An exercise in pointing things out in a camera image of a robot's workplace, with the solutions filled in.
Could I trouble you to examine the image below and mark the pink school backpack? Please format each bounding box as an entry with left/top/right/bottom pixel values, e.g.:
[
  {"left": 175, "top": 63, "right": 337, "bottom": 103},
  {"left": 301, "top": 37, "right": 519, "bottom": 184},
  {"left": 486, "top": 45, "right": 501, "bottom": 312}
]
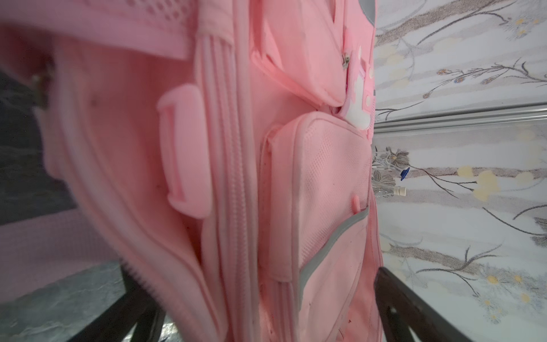
[{"left": 1, "top": 1, "right": 383, "bottom": 341}]

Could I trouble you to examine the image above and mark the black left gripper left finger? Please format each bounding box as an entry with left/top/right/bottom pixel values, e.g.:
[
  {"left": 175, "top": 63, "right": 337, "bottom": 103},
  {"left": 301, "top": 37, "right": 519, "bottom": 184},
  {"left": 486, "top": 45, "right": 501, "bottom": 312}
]
[{"left": 70, "top": 268, "right": 165, "bottom": 342}]

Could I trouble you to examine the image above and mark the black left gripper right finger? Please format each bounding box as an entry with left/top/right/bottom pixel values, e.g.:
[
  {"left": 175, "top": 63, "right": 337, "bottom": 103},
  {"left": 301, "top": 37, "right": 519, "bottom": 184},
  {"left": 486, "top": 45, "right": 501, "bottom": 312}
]
[{"left": 374, "top": 267, "right": 470, "bottom": 342}]

